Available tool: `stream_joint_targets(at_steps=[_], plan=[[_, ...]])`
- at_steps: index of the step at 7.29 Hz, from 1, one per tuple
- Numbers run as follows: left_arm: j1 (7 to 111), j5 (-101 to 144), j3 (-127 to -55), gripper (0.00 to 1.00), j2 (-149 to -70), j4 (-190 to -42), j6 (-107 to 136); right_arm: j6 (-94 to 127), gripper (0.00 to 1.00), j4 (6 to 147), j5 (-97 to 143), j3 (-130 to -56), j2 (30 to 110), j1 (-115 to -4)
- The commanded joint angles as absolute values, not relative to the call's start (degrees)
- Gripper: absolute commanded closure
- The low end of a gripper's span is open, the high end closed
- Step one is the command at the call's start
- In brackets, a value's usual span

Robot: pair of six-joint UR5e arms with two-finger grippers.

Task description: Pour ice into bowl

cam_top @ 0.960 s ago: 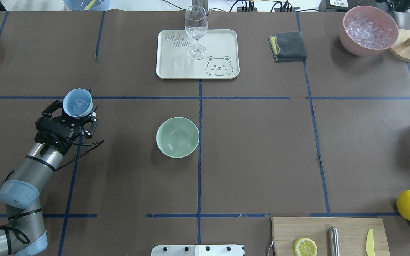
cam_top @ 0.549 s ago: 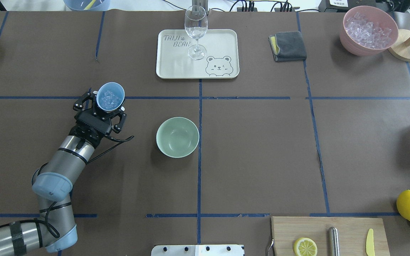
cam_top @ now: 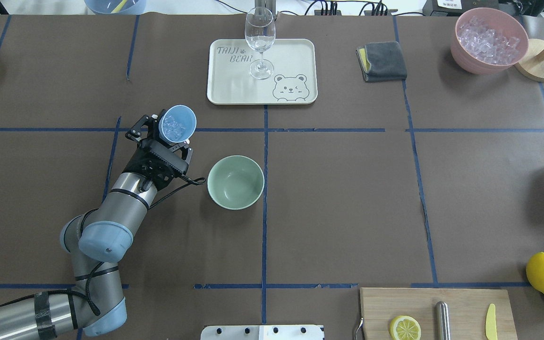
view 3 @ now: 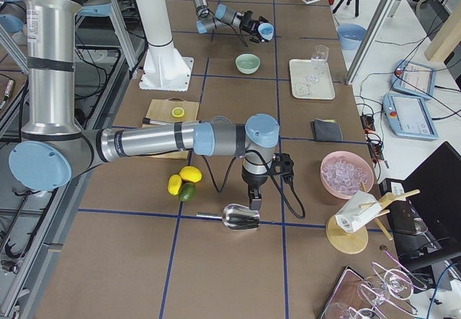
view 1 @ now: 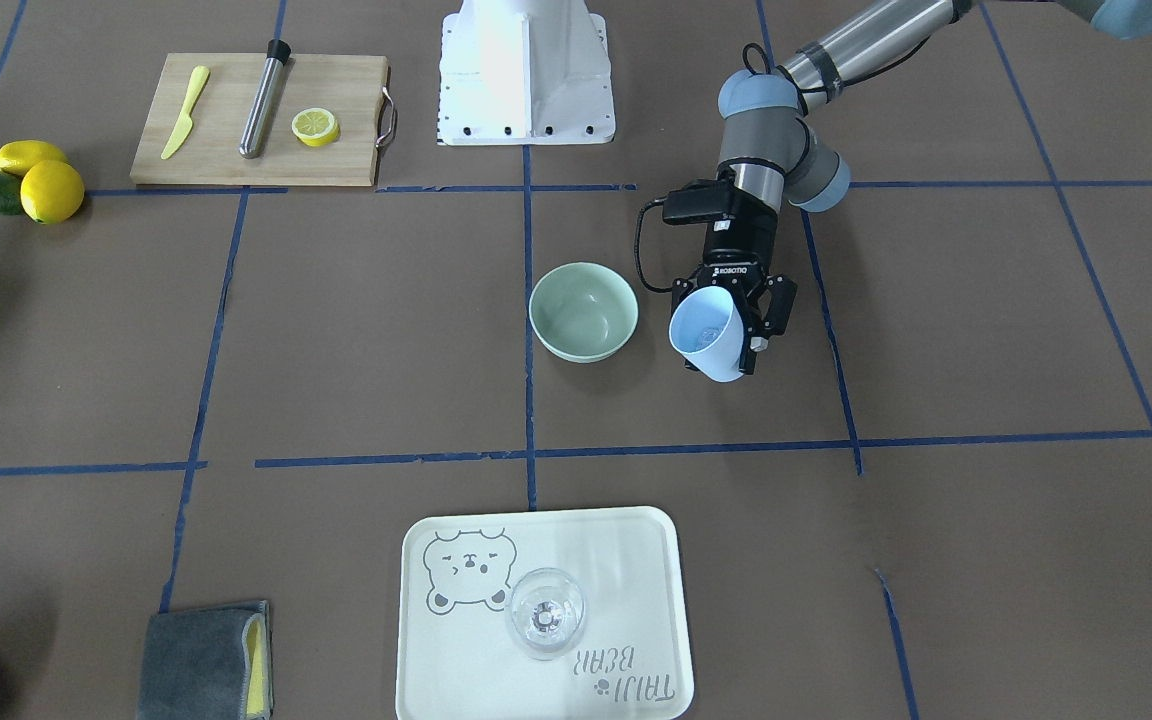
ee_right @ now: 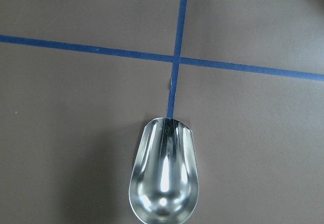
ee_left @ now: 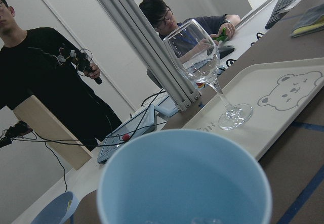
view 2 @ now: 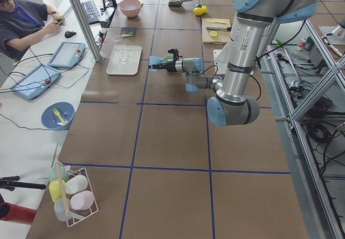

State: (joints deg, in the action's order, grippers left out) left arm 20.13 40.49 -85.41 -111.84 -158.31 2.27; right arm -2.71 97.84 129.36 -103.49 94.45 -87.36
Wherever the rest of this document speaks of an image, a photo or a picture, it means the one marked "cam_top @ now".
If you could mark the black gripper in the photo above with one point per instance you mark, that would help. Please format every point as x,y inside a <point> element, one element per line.
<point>133,162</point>

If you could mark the small light blue cup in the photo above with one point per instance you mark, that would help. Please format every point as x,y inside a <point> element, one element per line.
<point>177,124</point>

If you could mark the green ceramic bowl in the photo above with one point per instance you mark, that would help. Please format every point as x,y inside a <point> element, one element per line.
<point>235,182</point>

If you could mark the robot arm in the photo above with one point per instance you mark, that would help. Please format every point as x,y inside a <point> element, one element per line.
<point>99,238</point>

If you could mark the blue bowl with fork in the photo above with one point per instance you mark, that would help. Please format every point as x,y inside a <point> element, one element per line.
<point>116,7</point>

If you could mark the pink bowl of ice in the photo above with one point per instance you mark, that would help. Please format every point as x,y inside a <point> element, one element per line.
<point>487,41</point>

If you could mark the cream bear serving tray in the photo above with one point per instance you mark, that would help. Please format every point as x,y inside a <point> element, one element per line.
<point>236,77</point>

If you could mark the clear wine glass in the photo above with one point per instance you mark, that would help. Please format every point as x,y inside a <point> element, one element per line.
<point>260,35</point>

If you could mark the grey folded cloth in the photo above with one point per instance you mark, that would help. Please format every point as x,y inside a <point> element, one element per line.
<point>381,61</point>

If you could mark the half lemon slice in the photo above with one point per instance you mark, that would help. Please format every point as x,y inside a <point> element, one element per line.
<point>404,327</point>

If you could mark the wooden cutting board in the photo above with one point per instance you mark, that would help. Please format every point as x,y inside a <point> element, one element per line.
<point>466,311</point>

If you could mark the yellow plastic knife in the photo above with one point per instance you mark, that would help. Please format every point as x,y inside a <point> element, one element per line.
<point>490,322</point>

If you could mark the white camera pole base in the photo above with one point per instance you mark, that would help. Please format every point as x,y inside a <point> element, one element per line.
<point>264,332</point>

